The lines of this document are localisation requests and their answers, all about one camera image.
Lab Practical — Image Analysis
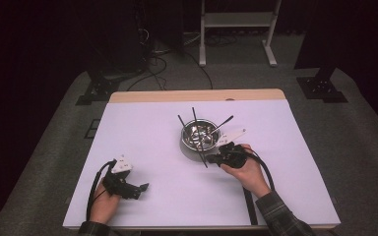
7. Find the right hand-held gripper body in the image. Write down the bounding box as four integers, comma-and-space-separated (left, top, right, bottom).
215, 128, 249, 169

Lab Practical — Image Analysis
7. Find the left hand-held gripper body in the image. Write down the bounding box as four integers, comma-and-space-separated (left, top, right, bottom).
101, 154, 134, 200

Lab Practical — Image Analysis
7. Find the steel bowl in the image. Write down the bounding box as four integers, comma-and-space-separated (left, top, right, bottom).
180, 118, 223, 153

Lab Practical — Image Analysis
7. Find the single black chopstick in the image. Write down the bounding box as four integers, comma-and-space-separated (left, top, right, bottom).
177, 114, 196, 146
191, 106, 209, 169

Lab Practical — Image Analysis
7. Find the person's right hand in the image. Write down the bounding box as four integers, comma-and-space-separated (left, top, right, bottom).
220, 143, 272, 200

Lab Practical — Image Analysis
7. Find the person's left hand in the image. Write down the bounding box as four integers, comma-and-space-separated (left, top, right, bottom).
89, 178, 122, 224

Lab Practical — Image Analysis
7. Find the white table cover sheet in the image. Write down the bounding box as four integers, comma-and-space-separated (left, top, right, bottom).
62, 99, 342, 229

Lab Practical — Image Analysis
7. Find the black stand base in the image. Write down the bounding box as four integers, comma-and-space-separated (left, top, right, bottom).
295, 67, 348, 104
75, 70, 121, 106

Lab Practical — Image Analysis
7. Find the white metal stand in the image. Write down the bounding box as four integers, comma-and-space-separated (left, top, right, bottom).
198, 0, 283, 68

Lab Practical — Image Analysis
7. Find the dark curtain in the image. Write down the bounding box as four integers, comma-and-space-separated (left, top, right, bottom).
0, 0, 90, 230
293, 0, 378, 139

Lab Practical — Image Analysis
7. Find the left hand-held gripper cable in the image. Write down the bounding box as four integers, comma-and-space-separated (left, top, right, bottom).
85, 158, 117, 222

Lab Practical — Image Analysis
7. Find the hand-held gripper cable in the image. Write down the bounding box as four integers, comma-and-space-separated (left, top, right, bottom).
85, 158, 117, 222
240, 147, 276, 192

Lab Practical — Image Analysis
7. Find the right hand-held gripper cable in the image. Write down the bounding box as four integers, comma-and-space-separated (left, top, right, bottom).
240, 147, 276, 192

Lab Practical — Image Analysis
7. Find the black rectangular frame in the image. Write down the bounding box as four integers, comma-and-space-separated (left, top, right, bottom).
84, 118, 101, 140

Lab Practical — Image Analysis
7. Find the black floor cable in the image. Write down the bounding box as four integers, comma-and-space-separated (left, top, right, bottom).
126, 55, 168, 92
183, 49, 215, 90

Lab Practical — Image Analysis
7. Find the black cable coil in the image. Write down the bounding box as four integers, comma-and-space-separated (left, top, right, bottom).
206, 31, 239, 47

